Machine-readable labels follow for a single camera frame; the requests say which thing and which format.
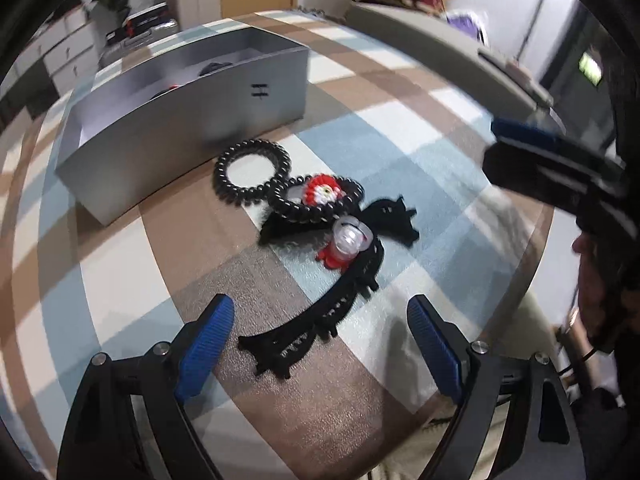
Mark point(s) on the white drawer desk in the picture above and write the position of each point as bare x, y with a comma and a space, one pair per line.
65, 46

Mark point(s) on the black spiral tie red flower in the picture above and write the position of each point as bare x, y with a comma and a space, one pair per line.
315, 198

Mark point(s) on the black shoebox on suitcase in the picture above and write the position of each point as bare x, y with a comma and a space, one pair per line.
139, 23

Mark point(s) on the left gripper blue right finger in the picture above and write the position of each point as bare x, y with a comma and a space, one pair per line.
540, 439

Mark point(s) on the right hand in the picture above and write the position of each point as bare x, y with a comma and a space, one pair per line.
591, 286

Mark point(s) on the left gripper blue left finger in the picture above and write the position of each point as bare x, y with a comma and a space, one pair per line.
102, 440

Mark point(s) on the silver rectangular storage box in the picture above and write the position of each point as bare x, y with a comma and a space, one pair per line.
119, 145

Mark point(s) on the grey bed footboard bench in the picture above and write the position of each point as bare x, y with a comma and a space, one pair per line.
453, 56

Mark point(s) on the silver aluminium suitcase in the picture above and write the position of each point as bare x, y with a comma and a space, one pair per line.
119, 45

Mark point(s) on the clear red small ornament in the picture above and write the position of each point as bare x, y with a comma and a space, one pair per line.
349, 237

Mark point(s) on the purple clothing pile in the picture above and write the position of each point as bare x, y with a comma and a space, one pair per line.
470, 23

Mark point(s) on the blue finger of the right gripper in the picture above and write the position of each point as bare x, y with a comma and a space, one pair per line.
544, 178
554, 143

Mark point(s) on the black jewelry inside box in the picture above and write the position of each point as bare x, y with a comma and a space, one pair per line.
209, 68

